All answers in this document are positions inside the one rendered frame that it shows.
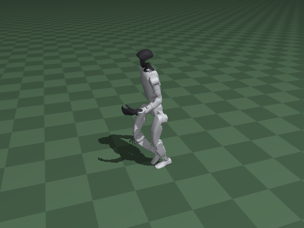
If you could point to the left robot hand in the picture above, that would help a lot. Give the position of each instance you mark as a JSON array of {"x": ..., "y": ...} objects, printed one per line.
[{"x": 130, "y": 111}]

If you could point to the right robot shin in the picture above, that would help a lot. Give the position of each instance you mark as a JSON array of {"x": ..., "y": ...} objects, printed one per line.
[{"x": 145, "y": 143}]

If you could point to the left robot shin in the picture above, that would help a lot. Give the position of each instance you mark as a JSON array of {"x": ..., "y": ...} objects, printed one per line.
[{"x": 160, "y": 150}]

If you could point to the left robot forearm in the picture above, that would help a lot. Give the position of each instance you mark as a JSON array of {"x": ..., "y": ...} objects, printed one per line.
[{"x": 149, "y": 107}]

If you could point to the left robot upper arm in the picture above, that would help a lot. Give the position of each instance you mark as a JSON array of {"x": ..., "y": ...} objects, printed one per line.
[{"x": 155, "y": 83}]

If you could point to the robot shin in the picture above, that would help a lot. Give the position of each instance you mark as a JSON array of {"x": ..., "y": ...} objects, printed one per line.
[
  {"x": 160, "y": 150},
  {"x": 145, "y": 143}
]

